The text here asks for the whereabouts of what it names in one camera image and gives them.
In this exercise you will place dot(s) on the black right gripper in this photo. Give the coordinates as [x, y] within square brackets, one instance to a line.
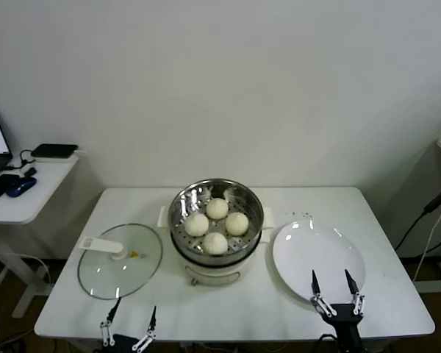
[345, 316]

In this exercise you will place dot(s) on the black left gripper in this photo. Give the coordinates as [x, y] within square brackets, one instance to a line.
[123, 342]

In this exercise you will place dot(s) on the white steamed baozi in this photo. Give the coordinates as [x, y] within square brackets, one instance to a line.
[215, 243]
[217, 208]
[236, 223]
[197, 224]

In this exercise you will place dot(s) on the perforated stainless steel steamer basket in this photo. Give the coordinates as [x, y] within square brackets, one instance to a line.
[180, 209]

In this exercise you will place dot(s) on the white round plate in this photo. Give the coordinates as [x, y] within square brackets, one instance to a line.
[308, 257]

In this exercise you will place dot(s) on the white electric cooking pot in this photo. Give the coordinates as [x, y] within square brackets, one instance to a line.
[209, 270]

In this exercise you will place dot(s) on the white furniture foot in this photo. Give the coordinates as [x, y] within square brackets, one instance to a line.
[435, 285]

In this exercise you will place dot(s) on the white side desk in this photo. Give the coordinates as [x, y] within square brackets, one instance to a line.
[29, 206]

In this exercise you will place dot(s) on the blue computer mouse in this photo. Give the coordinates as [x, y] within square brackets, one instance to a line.
[21, 186]

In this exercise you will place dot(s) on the small black adapter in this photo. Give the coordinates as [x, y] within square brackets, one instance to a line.
[29, 171]

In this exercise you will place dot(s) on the flat black box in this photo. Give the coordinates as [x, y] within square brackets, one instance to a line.
[54, 150]

